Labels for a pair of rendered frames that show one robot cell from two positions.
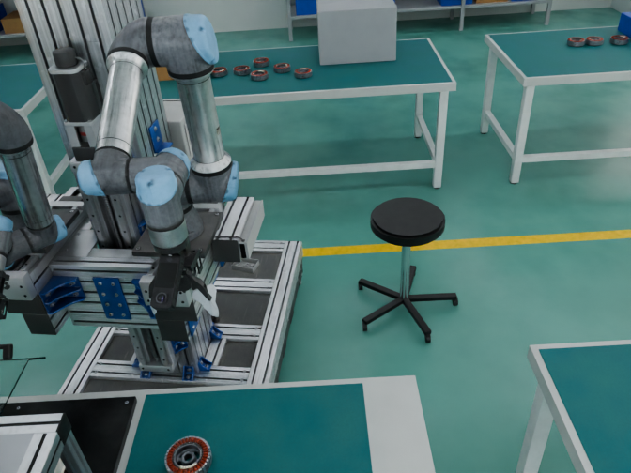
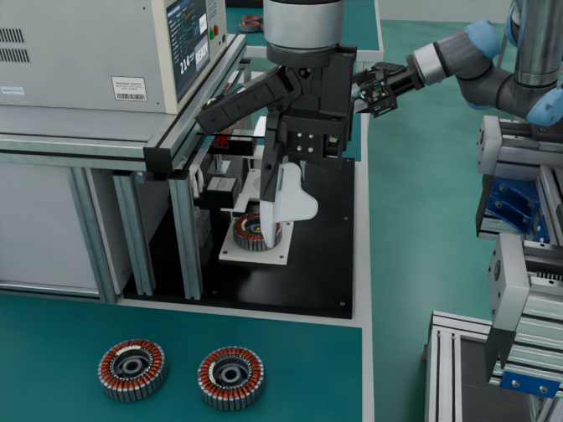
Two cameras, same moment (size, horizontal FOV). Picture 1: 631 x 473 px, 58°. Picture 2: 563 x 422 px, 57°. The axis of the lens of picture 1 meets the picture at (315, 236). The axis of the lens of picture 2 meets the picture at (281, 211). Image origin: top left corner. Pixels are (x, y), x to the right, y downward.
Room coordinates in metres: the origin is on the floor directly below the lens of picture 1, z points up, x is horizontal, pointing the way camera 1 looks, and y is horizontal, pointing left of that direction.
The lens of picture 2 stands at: (0.99, -0.20, 1.50)
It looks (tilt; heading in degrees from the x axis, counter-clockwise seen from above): 34 degrees down; 96
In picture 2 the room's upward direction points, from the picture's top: straight up
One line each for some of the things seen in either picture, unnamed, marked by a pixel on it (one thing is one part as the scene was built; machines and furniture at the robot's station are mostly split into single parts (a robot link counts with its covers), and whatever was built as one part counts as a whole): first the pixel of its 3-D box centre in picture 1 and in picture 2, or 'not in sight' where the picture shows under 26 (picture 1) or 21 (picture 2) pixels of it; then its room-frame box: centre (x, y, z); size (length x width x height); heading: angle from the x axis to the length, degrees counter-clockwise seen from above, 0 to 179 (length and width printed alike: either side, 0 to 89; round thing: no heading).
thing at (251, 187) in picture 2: not in sight; (272, 185); (0.84, 0.97, 0.78); 0.15 x 0.15 x 0.01; 89
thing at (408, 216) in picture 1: (409, 263); not in sight; (2.16, -0.45, 0.28); 0.54 x 0.49 x 0.56; 179
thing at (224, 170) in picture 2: not in sight; (219, 175); (0.70, 0.98, 0.80); 0.08 x 0.05 x 0.06; 89
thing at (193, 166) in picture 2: not in sight; (219, 115); (0.74, 0.85, 1.03); 0.62 x 0.01 x 0.03; 89
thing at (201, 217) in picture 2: not in sight; (196, 227); (0.69, 0.73, 0.80); 0.08 x 0.05 x 0.06; 89
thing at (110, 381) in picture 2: not in sight; (132, 368); (0.67, 0.35, 0.77); 0.11 x 0.11 x 0.04
